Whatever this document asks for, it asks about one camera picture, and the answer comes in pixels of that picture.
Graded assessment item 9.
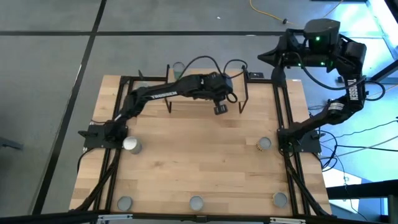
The black desk frame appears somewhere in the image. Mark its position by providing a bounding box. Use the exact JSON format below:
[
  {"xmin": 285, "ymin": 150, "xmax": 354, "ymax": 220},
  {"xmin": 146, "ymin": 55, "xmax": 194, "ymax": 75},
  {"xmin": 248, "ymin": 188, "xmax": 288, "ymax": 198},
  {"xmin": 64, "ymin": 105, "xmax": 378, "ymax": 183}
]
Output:
[{"xmin": 326, "ymin": 179, "xmax": 398, "ymax": 224}]

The black cable loop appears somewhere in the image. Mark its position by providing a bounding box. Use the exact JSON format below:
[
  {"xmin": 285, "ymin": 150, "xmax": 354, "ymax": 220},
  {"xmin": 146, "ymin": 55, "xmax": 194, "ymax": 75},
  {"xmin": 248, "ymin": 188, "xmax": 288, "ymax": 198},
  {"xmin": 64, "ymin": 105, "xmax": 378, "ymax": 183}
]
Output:
[{"xmin": 320, "ymin": 129, "xmax": 340, "ymax": 172}]

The grey floor cable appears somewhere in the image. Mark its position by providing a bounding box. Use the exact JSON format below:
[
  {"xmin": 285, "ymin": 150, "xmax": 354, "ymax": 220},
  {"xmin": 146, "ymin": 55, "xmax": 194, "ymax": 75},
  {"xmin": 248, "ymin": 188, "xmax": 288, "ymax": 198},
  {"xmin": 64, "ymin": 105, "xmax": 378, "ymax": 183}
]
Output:
[{"xmin": 337, "ymin": 135, "xmax": 398, "ymax": 157}]

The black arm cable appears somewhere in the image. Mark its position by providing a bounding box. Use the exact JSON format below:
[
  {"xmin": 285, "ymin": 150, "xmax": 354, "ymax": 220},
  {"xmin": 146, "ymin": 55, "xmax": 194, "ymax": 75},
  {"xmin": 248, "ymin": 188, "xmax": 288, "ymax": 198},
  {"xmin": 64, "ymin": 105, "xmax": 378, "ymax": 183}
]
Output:
[
  {"xmin": 178, "ymin": 55, "xmax": 249, "ymax": 82},
  {"xmin": 292, "ymin": 51, "xmax": 387, "ymax": 102}
]

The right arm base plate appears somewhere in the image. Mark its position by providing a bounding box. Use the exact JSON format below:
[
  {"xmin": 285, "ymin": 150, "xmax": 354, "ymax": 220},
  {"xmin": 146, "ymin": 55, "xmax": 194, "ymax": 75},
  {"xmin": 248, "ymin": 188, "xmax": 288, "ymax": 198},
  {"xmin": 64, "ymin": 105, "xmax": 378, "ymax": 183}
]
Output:
[{"xmin": 277, "ymin": 127, "xmax": 322, "ymax": 154}]

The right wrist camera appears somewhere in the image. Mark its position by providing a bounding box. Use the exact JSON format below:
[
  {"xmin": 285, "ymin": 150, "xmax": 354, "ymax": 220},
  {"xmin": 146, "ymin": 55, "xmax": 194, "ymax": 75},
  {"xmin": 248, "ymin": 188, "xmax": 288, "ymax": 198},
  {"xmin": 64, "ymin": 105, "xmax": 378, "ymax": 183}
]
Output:
[{"xmin": 271, "ymin": 66, "xmax": 287, "ymax": 87}]

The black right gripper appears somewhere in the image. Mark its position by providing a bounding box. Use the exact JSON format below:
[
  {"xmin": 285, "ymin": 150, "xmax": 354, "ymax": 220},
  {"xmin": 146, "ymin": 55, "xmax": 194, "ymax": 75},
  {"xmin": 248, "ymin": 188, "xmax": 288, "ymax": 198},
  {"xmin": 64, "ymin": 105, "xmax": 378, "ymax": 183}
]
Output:
[{"xmin": 257, "ymin": 28, "xmax": 312, "ymax": 68}]

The black aluminium table frame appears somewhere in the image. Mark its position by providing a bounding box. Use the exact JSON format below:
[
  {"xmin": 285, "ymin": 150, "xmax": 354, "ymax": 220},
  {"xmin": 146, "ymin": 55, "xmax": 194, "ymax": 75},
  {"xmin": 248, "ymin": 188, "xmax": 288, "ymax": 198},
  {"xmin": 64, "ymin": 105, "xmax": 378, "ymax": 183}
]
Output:
[{"xmin": 70, "ymin": 72, "xmax": 333, "ymax": 218}]

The grey floor stand foot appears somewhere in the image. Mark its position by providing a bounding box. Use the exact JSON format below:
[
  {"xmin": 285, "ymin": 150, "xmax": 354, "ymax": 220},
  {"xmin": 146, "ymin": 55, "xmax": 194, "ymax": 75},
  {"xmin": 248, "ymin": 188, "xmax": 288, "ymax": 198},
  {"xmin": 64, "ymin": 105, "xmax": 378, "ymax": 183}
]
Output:
[{"xmin": 0, "ymin": 136, "xmax": 24, "ymax": 151}]

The spicy black beans can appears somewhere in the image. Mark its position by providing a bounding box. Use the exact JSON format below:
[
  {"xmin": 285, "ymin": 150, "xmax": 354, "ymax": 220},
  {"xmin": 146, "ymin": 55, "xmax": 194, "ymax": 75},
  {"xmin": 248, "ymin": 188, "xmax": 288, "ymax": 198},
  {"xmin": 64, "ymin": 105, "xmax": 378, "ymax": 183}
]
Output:
[{"xmin": 255, "ymin": 136, "xmax": 272, "ymax": 152}]

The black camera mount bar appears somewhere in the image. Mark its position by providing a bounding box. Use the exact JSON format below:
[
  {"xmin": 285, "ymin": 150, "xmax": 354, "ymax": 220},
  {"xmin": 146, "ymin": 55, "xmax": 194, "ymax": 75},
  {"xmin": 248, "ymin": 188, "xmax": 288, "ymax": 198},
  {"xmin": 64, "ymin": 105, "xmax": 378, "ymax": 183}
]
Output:
[{"xmin": 0, "ymin": 210, "xmax": 398, "ymax": 224}]

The grey-topped can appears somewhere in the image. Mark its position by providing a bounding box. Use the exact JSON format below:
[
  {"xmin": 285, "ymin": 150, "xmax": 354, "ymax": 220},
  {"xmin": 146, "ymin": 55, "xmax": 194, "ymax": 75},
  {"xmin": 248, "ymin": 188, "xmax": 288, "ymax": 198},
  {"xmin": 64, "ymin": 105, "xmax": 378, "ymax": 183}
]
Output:
[{"xmin": 116, "ymin": 195, "xmax": 134, "ymax": 212}]

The black floor cable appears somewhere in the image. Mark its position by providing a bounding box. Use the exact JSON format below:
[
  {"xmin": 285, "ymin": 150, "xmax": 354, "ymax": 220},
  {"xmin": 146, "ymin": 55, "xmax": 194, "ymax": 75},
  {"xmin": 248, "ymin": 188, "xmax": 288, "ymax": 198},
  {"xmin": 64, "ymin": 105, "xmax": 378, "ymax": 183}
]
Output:
[
  {"xmin": 320, "ymin": 119, "xmax": 398, "ymax": 139},
  {"xmin": 335, "ymin": 143, "xmax": 398, "ymax": 153}
]

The red can with yellow rings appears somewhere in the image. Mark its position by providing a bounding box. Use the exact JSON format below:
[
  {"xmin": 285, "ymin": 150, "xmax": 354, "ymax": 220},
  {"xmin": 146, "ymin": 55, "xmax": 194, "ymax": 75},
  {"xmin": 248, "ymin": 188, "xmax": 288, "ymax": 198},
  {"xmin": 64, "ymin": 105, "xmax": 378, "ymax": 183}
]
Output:
[{"xmin": 189, "ymin": 195, "xmax": 205, "ymax": 212}]

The silver bracket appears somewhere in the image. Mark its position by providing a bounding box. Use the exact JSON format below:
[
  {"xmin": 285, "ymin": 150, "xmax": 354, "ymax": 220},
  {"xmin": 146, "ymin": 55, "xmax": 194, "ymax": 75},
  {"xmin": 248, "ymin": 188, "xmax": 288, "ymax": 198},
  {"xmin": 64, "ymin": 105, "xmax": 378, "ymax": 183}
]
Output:
[
  {"xmin": 269, "ymin": 217, "xmax": 307, "ymax": 224},
  {"xmin": 96, "ymin": 213, "xmax": 134, "ymax": 222}
]

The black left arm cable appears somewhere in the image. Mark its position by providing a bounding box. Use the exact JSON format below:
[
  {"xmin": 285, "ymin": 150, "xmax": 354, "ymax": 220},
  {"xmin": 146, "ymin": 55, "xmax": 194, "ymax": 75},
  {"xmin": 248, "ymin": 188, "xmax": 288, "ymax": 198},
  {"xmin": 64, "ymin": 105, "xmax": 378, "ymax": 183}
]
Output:
[{"xmin": 178, "ymin": 55, "xmax": 249, "ymax": 82}]

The gold-rimmed can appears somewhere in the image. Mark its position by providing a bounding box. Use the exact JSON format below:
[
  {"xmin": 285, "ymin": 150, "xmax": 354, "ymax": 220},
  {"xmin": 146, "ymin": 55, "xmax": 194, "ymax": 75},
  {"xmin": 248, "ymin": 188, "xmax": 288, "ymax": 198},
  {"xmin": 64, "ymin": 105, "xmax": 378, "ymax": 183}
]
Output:
[{"xmin": 272, "ymin": 192, "xmax": 289, "ymax": 208}]

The black metal stand foot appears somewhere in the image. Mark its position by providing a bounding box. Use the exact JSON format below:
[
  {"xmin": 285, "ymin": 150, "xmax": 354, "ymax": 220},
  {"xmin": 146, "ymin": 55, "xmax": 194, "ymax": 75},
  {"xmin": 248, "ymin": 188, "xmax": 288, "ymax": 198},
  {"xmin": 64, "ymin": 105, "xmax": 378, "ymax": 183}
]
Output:
[{"xmin": 369, "ymin": 57, "xmax": 398, "ymax": 84}]

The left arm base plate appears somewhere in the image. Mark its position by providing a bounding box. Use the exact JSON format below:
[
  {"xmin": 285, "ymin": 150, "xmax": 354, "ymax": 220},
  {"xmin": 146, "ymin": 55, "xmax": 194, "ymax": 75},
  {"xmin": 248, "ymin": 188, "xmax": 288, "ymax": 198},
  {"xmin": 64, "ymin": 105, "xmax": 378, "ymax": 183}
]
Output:
[{"xmin": 77, "ymin": 123, "xmax": 129, "ymax": 150}]

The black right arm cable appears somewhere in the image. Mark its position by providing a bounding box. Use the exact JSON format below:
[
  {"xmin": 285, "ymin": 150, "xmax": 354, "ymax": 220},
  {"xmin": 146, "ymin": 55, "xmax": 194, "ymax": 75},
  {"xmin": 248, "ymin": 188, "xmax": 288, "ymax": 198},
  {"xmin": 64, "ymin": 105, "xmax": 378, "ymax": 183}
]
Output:
[{"xmin": 292, "ymin": 51, "xmax": 387, "ymax": 102}]

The wooden shelf with black legs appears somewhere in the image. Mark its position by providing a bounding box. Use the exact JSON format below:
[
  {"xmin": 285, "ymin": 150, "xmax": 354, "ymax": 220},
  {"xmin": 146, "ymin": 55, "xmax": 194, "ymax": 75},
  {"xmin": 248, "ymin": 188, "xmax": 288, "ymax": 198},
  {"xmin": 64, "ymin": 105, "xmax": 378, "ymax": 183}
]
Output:
[{"xmin": 164, "ymin": 63, "xmax": 250, "ymax": 114}]

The yellow floor cable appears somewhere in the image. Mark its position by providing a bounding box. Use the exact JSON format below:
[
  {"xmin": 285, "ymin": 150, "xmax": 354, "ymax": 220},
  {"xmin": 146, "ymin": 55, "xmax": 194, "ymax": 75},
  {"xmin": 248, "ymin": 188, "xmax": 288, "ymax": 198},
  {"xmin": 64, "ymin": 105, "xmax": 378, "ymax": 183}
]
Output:
[{"xmin": 248, "ymin": 0, "xmax": 345, "ymax": 26}]

